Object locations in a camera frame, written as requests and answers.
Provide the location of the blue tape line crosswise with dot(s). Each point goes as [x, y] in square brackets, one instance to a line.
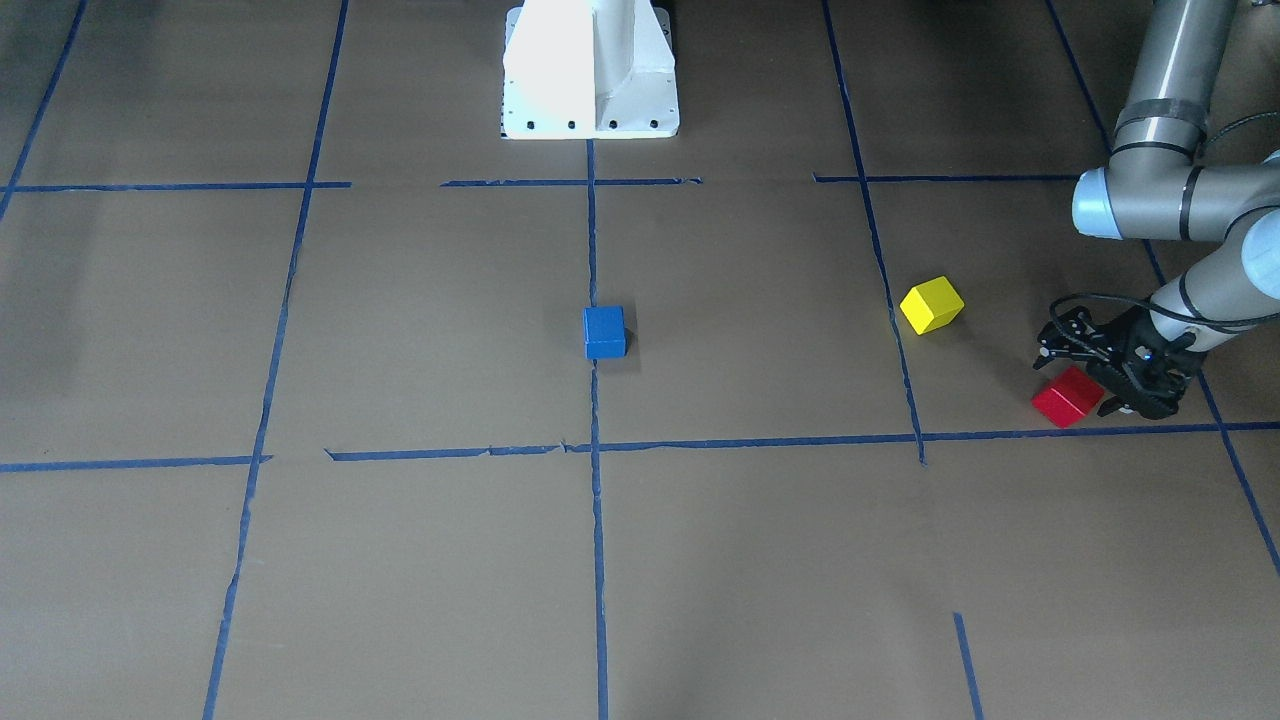
[233, 461]

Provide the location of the blue tape line lengthwise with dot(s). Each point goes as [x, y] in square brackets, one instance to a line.
[603, 704]

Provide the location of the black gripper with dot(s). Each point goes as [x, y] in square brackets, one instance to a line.
[1117, 343]

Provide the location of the red wooden block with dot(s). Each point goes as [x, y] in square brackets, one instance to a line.
[1068, 398]

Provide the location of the blue wooden block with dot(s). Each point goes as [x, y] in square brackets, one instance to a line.
[604, 332]

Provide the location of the yellow wooden block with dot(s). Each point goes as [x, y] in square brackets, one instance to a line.
[931, 305]

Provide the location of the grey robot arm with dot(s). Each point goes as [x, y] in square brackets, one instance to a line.
[1153, 188]

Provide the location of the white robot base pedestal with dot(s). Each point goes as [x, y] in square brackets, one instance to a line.
[585, 70]

